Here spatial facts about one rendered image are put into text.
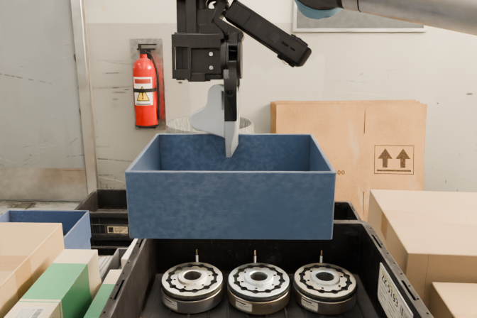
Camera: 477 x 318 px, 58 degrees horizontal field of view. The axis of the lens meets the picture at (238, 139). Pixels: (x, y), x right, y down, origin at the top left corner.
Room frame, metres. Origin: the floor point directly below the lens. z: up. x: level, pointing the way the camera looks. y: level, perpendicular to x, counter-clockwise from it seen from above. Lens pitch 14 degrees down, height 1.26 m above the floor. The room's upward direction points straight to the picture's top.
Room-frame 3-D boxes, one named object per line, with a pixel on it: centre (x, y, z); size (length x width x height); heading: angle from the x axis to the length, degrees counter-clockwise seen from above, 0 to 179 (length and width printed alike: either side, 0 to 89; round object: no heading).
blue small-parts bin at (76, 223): (0.89, 0.46, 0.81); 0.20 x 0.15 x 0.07; 89
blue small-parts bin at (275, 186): (0.46, 0.01, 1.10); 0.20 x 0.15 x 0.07; 89
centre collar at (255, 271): (0.64, -0.03, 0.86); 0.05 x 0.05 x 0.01
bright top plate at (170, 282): (0.64, 0.08, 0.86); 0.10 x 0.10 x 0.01
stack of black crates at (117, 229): (1.91, 0.54, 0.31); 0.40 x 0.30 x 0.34; 88
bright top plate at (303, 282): (0.63, -0.14, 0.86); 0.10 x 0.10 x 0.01
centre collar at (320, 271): (0.63, -0.14, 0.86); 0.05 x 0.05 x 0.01
